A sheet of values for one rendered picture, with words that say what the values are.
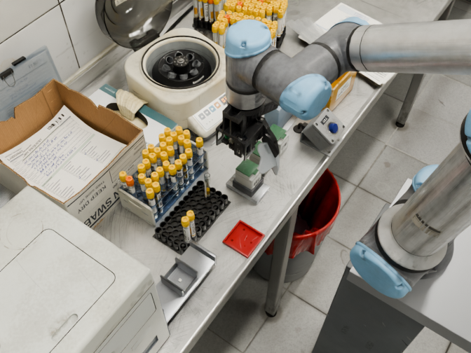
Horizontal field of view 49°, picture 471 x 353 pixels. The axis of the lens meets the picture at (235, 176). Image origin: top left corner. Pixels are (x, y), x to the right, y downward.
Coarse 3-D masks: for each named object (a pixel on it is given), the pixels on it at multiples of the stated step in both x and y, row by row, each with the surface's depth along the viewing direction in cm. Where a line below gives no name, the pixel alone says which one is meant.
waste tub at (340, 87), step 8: (352, 72) 134; (336, 80) 144; (344, 80) 132; (352, 80) 138; (336, 88) 131; (344, 88) 136; (352, 88) 142; (336, 96) 134; (344, 96) 140; (328, 104) 133; (336, 104) 138
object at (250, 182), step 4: (236, 172) 117; (240, 172) 116; (236, 176) 119; (240, 176) 117; (244, 176) 116; (252, 176) 116; (256, 176) 117; (260, 176) 119; (236, 180) 120; (240, 180) 119; (244, 180) 118; (248, 180) 116; (252, 180) 116; (256, 180) 118; (244, 184) 119; (248, 184) 118; (252, 184) 117; (256, 184) 119
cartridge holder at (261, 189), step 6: (234, 174) 124; (228, 180) 123; (234, 180) 120; (228, 186) 123; (234, 186) 121; (240, 186) 120; (258, 186) 120; (264, 186) 122; (240, 192) 121; (246, 192) 120; (252, 192) 119; (258, 192) 121; (264, 192) 121; (252, 198) 120; (258, 198) 120
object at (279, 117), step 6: (264, 114) 129; (270, 114) 127; (276, 114) 126; (282, 114) 128; (288, 114) 132; (270, 120) 129; (276, 120) 128; (282, 120) 131; (288, 120) 135; (294, 120) 135; (270, 126) 131; (282, 126) 133; (288, 126) 133
